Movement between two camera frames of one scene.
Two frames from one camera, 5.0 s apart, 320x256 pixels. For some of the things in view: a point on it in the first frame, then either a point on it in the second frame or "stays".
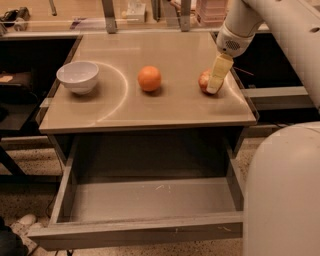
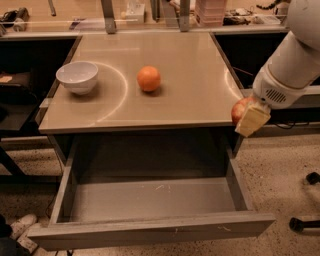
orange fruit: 149,78 stays
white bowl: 79,76 stays
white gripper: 232,41 → 271,87
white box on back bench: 135,12 stays
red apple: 203,81 → 239,108
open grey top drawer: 109,211 stays
